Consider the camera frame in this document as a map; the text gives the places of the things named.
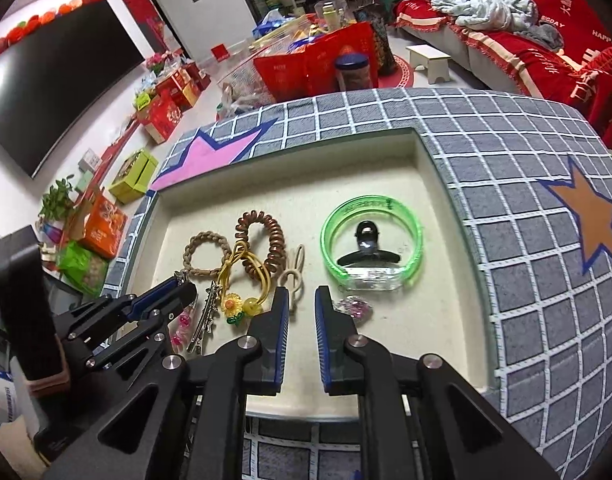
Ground beige braided hair tie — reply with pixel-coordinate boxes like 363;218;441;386
183;231;232;277

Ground jar with blue lid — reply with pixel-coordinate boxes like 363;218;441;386
335;54;374;92

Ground clear plastic bag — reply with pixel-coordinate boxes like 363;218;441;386
221;45;287;111

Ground yellow-green cardboard box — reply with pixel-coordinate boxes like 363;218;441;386
108;149;159;205

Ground red covered sofa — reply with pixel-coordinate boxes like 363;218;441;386
393;0;612;151

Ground light blue blanket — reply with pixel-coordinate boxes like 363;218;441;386
431;0;539;31

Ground white stool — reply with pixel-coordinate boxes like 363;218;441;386
406;44;452;85

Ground amber elastic hair tie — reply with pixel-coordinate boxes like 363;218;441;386
242;252;280;313

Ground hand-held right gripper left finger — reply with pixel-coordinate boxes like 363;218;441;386
43;286;291;480

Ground red gift box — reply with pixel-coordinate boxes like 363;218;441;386
138;92;184;143

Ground pink beaded hair clip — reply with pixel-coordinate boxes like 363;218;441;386
170;305;198;353

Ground copper spiral hair tie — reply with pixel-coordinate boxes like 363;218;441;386
235;210;286;273

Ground row of colourful balls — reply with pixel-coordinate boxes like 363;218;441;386
0;0;107;61

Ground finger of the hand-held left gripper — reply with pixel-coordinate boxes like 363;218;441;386
53;279;198;346
83;319;169;376

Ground green potted plant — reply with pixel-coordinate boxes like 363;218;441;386
38;175;77;221

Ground orange cardboard box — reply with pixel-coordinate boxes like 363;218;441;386
81;195;129;260

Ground silver alligator hair clip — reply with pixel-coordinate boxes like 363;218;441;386
186;280;222;353

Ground stack of red boxes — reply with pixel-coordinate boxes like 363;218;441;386
156;65;212;111

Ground red round rug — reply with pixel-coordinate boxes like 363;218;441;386
378;55;414;90

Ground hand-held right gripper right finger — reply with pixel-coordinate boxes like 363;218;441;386
313;285;562;480

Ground green translucent bangle bracelet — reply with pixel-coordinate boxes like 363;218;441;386
320;196;424;293

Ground cream bunny ear hair tie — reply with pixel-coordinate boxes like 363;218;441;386
278;244;307;311

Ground green snack bag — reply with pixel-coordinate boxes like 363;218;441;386
56;240;109;297

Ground yellow sunflower hair tie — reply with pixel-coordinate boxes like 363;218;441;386
216;240;249;326

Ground pink crystal hair clip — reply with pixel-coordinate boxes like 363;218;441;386
333;296;373;320

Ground dark patterned bag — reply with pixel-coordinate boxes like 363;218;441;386
353;4;397;78

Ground black claw hair clip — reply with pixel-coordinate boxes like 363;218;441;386
336;220;402;267

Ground black television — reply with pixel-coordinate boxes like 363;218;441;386
0;0;146;180

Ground red shopping bag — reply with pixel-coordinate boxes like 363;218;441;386
253;22;382;102

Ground white and blue carton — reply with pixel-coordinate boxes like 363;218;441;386
0;365;22;428

